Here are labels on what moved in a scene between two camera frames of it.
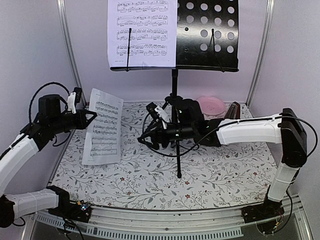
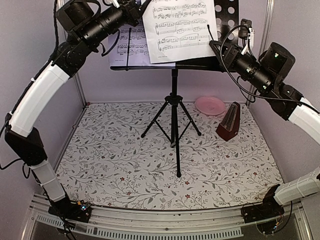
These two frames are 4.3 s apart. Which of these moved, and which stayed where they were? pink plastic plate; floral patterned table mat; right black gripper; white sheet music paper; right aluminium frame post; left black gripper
Moved: right black gripper; left black gripper; white sheet music paper
Stayed: floral patterned table mat; pink plastic plate; right aluminium frame post
